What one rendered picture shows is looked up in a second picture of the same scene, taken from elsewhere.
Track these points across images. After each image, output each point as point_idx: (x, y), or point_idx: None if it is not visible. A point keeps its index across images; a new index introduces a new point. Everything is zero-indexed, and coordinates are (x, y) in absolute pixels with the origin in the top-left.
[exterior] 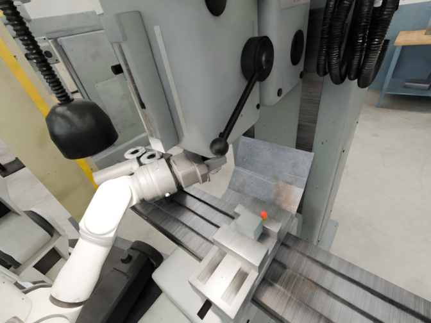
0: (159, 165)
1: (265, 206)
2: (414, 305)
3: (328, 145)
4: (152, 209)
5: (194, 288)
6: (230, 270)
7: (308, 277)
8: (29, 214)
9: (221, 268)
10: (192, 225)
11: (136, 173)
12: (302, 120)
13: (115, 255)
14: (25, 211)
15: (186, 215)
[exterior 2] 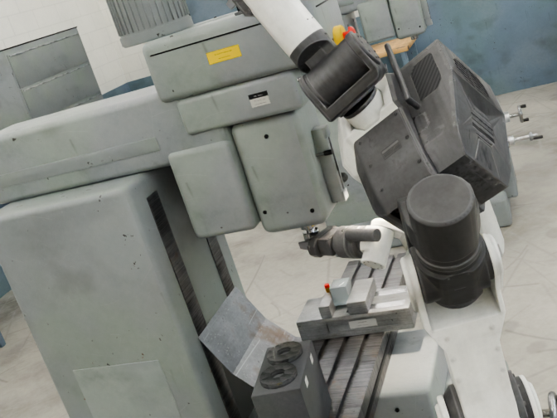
0: (345, 226)
1: (307, 311)
2: (351, 270)
3: (234, 269)
4: (347, 407)
5: (411, 308)
6: (384, 297)
7: None
8: (448, 386)
9: (386, 300)
10: (351, 363)
11: (359, 227)
12: (217, 260)
13: None
14: (448, 394)
15: (340, 375)
